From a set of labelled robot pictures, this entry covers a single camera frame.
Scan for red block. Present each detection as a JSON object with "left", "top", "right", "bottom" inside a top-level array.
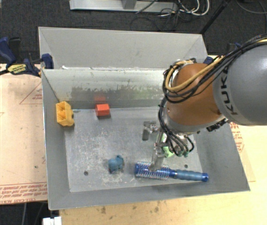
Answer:
[{"left": 94, "top": 103, "right": 111, "bottom": 118}]

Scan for yellow toy block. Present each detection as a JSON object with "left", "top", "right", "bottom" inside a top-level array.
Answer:
[{"left": 55, "top": 101, "right": 75, "bottom": 127}]

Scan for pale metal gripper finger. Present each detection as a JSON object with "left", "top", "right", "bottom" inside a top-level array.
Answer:
[
  {"left": 142, "top": 120, "right": 160, "bottom": 142},
  {"left": 150, "top": 143, "right": 165, "bottom": 173}
]

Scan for grey metal bin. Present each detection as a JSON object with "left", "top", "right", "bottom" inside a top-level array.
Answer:
[{"left": 38, "top": 26, "right": 251, "bottom": 211}]

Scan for blue toy elephant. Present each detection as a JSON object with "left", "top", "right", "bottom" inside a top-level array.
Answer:
[{"left": 107, "top": 155, "right": 125, "bottom": 174}]

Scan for blue round hairbrush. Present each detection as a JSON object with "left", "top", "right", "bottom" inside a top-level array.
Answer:
[{"left": 134, "top": 161, "right": 209, "bottom": 182}]

